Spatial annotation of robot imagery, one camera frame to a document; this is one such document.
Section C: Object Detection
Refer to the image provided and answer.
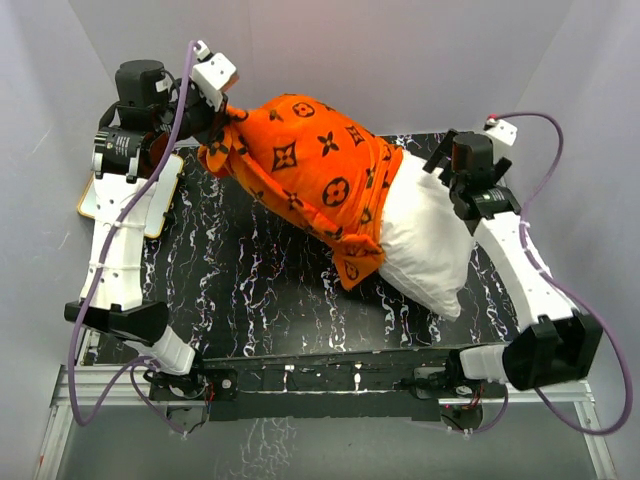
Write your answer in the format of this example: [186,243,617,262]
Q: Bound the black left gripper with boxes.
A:
[154,75,233,149]

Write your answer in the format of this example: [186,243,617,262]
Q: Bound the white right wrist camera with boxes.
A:
[483,115,518,147]

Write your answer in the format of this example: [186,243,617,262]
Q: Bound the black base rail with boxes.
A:
[144,347,505,422]

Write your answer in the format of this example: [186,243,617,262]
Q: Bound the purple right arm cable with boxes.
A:
[492,112,634,437]

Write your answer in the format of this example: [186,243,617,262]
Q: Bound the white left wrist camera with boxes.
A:
[190,40,238,112]

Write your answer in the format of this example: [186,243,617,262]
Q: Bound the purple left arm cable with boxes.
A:
[67,40,209,436]

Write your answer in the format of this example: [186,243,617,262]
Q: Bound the white pillow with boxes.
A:
[379,150,474,321]

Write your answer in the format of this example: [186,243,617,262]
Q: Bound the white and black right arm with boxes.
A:
[424,124,603,397]

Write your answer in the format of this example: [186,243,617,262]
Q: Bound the aluminium frame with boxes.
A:
[34,130,619,480]

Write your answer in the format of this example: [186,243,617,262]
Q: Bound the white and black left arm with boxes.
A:
[64,53,237,399]

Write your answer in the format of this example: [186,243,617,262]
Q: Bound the white board with wooden frame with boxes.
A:
[76,154,184,239]

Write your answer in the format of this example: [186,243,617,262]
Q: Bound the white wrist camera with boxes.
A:
[483,115,518,147]
[190,40,238,112]

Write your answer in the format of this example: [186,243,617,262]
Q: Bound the orange patterned plush pillowcase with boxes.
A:
[198,94,403,290]

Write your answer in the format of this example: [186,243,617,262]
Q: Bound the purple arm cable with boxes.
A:
[492,112,634,437]
[67,40,209,436]

